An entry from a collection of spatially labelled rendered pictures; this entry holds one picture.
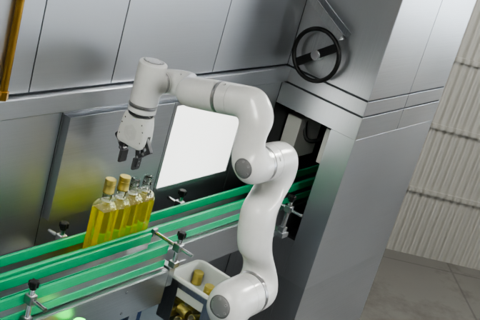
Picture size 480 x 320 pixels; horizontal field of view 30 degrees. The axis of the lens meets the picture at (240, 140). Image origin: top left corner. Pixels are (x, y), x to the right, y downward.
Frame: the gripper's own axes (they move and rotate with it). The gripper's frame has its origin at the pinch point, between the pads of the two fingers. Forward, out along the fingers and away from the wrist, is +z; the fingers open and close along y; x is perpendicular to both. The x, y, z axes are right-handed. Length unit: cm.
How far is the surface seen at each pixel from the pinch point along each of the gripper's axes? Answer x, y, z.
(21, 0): -41, -14, -45
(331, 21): 93, 2, -41
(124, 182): -1.2, 1.2, 6.9
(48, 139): -19.1, -15.3, -2.5
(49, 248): -21.9, -3.4, 26.9
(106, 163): 4.3, -12.0, 7.6
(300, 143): 116, -7, 16
